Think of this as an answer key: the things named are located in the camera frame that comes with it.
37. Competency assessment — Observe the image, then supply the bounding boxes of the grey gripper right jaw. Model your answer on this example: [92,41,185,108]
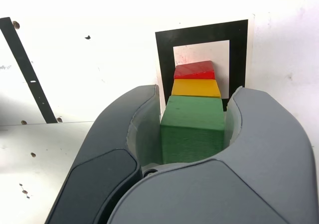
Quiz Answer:
[106,85,319,224]

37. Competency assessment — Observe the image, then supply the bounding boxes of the red cube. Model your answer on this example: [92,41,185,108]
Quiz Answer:
[173,60,216,81]

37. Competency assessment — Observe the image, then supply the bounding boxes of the black tape strip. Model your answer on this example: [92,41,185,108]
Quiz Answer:
[0,16,58,124]

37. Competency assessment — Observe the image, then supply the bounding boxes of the yellow cube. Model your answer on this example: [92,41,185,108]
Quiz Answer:
[170,78,222,99]

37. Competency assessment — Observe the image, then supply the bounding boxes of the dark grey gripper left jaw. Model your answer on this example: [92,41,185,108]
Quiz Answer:
[45,84,166,224]

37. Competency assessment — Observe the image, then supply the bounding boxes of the green cube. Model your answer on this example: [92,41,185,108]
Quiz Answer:
[159,95,226,165]

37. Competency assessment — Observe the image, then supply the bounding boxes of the black tape square outline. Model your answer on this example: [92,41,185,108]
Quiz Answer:
[155,19,249,113]

